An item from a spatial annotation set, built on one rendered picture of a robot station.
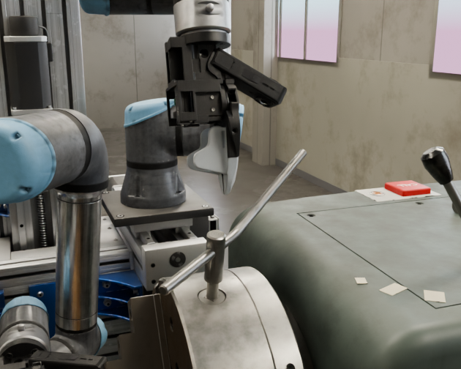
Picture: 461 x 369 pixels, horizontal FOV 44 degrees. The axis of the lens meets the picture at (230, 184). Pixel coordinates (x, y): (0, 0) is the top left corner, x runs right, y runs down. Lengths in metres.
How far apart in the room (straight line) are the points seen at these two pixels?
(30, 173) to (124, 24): 8.72
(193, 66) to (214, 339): 0.35
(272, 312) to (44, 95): 0.79
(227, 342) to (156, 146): 0.67
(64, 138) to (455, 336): 0.57
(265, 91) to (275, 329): 0.31
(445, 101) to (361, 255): 3.61
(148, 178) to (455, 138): 3.25
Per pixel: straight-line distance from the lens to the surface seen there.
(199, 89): 0.73
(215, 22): 0.76
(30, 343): 0.89
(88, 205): 0.97
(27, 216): 1.36
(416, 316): 0.63
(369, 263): 0.75
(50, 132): 0.84
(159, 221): 1.23
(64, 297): 1.05
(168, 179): 1.27
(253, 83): 0.77
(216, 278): 0.67
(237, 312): 0.68
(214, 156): 0.75
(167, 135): 1.23
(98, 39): 9.42
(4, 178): 0.82
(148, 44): 9.57
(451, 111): 4.30
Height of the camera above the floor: 1.54
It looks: 15 degrees down
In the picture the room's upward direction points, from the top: straight up
